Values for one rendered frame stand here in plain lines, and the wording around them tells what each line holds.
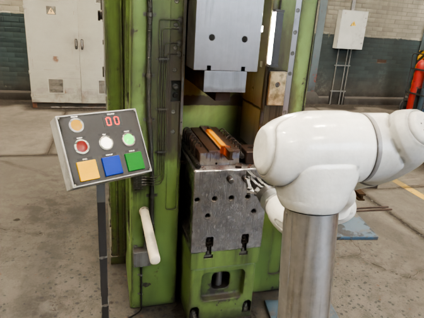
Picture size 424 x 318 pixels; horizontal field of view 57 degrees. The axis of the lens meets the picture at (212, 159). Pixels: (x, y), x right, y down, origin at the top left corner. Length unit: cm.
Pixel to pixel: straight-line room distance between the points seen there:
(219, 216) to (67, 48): 544
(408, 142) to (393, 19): 892
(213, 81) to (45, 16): 545
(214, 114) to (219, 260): 84
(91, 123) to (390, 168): 116
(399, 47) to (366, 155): 912
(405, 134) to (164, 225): 159
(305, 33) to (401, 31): 777
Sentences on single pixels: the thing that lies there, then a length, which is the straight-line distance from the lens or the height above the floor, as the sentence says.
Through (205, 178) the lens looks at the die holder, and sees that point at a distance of 183.
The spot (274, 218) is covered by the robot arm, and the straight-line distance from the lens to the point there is 125.
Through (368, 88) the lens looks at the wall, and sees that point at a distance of 953.
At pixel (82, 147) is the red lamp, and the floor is 109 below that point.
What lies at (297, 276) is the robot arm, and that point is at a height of 114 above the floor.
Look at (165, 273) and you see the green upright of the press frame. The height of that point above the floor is 22.
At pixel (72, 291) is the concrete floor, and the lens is 259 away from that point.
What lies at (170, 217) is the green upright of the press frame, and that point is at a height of 57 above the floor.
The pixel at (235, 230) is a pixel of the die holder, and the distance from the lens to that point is 201.
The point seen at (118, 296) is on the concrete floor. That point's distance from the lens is 251.
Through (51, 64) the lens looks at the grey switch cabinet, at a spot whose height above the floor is 73.
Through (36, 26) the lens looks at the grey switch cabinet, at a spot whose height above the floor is 132.
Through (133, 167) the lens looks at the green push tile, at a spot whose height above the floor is 99.
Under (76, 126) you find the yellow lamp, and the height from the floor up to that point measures 116.
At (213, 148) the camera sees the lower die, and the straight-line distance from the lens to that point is 188.
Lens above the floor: 157
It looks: 20 degrees down
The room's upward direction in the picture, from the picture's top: 4 degrees clockwise
